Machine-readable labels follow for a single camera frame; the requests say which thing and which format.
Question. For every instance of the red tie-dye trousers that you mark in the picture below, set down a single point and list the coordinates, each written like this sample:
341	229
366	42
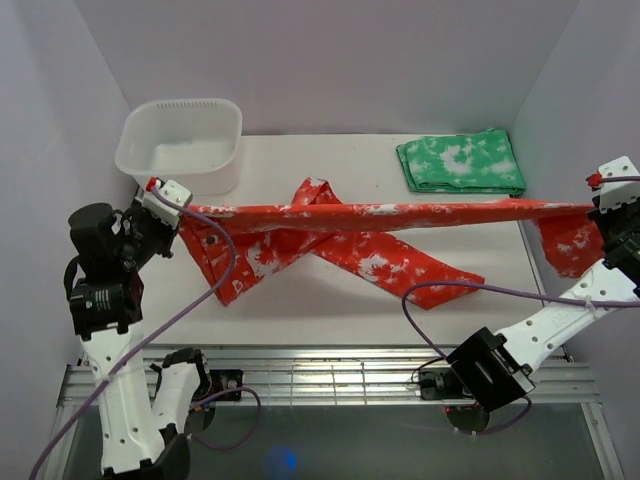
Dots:
255	242

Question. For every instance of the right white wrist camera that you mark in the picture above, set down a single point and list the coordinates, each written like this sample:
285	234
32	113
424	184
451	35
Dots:
617	184

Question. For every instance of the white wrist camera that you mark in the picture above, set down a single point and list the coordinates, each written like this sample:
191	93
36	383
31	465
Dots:
617	184
160	198

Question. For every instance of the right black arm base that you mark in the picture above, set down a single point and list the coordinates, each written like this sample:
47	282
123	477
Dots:
439	383

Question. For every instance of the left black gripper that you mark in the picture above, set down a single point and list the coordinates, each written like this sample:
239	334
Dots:
140	212

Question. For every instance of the white plastic basin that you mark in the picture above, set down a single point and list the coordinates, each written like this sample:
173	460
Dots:
195	142

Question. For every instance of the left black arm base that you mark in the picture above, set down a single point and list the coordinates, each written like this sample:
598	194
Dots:
228	381

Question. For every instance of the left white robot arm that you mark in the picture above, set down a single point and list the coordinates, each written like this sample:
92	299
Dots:
143	433

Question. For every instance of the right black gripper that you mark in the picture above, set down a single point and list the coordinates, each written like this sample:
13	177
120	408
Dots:
603	219

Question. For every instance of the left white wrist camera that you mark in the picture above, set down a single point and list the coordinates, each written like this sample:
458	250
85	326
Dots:
160	198

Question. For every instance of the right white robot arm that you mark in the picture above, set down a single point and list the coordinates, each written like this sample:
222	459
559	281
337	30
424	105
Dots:
495	368

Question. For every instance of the green folded tie-dye trousers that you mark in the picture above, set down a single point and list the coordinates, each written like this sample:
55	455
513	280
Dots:
480	163

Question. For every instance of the aluminium rail frame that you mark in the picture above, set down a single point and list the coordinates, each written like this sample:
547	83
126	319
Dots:
315	334

